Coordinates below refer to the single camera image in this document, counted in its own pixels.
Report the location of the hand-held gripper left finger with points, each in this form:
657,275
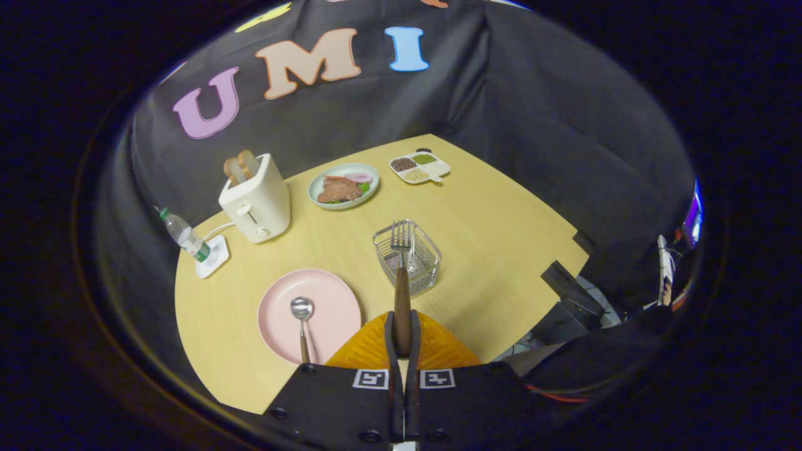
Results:
332,407

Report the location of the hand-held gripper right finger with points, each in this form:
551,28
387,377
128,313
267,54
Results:
470,407

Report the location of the pink plate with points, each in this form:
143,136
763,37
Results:
332,313

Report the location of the white square pad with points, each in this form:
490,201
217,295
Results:
217,261

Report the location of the white toaster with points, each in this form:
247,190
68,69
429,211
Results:
257,207

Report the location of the brown meat slices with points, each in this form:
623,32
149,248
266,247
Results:
338,191

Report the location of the pale green plate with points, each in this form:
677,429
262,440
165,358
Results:
318,188

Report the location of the clear plastic water bottle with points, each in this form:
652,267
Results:
188,238

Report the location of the pink ham slice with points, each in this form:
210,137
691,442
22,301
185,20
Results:
358,177

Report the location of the white divided condiment tray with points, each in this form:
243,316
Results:
418,168

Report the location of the brown toast slice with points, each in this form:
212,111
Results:
248,163
232,170

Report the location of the lit monitor screen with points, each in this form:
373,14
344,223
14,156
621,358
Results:
694,216

